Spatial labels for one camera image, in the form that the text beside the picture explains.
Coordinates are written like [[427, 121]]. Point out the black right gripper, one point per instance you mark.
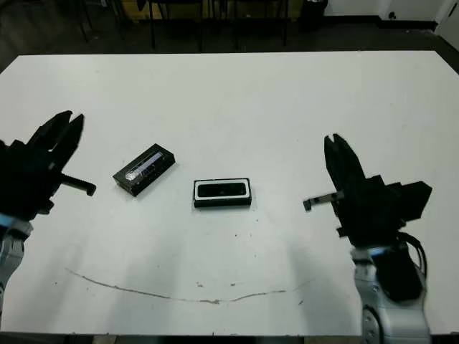
[[369, 215]]

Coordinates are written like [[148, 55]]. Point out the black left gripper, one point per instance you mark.
[[25, 182]]

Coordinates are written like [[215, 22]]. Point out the black box lid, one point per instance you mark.
[[145, 168]]

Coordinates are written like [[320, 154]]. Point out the small black camera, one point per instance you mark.
[[222, 190]]

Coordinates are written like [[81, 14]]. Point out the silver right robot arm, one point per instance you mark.
[[391, 308]]

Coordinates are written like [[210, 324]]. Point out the black box base white insert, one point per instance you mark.
[[222, 203]]

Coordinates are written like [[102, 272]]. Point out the black office chair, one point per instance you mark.
[[153, 32]]

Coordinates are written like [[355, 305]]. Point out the small black round knob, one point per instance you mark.
[[393, 15]]

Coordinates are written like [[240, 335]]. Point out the black bin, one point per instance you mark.
[[315, 9]]

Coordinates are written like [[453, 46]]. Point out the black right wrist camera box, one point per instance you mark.
[[412, 200]]

